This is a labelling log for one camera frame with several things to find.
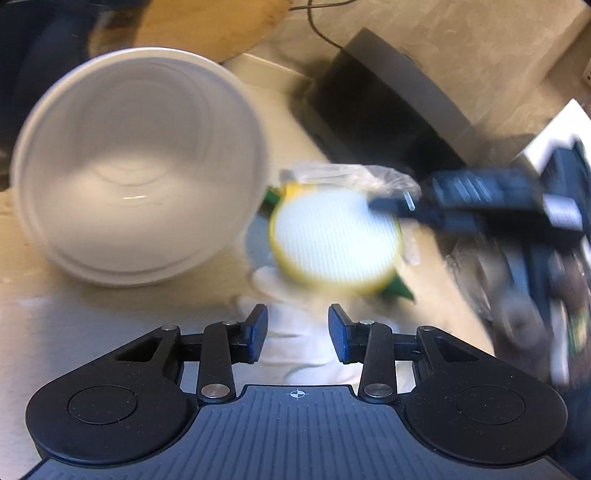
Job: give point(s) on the green plastic bag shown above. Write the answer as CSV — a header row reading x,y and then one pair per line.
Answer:
x,y
399,290

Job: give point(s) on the clear plastic bag of garlic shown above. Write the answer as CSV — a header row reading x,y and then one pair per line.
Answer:
x,y
351,175

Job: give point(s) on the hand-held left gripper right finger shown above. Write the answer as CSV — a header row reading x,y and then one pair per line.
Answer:
x,y
339,336

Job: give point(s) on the round wooden cutting board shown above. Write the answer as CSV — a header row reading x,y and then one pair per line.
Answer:
x,y
194,27

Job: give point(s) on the dark grey round appliance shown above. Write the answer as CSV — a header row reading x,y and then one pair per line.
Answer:
x,y
369,101

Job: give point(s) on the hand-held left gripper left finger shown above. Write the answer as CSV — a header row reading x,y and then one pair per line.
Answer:
x,y
256,333

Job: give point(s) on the white plastic bowl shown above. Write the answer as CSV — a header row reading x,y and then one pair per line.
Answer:
x,y
138,184

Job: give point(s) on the white foam blocks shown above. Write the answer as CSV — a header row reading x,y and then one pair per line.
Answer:
x,y
542,147

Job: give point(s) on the white paper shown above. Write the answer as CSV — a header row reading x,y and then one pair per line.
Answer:
x,y
295,332

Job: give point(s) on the dark blue rice cooker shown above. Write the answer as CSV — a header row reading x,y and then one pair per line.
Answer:
x,y
37,46

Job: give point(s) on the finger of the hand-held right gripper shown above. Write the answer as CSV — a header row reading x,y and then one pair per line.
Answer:
x,y
406,210

